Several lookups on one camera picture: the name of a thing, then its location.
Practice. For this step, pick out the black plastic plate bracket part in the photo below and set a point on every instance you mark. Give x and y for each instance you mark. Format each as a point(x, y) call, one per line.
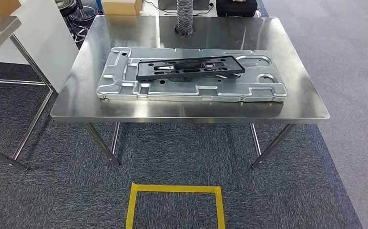
point(146, 71)

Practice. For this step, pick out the stainless steel workbench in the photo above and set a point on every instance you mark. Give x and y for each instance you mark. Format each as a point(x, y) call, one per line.
point(203, 110)

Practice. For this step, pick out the stamped sheet metal panel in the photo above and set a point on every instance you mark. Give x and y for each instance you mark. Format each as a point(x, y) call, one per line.
point(184, 90)

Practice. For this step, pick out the yellow floor tape square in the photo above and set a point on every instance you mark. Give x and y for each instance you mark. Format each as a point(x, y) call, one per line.
point(174, 189)

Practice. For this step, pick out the white table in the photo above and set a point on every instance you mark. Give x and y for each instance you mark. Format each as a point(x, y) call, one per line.
point(152, 12)

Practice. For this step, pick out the grey metal box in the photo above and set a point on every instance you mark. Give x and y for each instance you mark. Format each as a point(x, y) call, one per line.
point(168, 4)

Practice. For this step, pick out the black carrying case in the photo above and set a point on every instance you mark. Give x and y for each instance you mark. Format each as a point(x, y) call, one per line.
point(236, 8)

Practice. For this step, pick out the cardboard box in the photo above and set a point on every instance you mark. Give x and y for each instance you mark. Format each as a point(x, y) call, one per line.
point(1, 6)
point(120, 7)

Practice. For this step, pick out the white board panel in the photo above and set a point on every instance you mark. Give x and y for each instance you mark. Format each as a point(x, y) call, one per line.
point(45, 47)

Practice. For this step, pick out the black round stool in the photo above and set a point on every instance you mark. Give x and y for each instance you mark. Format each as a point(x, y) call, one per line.
point(64, 8)

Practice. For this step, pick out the chrome pedestal base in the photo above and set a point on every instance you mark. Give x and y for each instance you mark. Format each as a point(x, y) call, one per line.
point(83, 20)

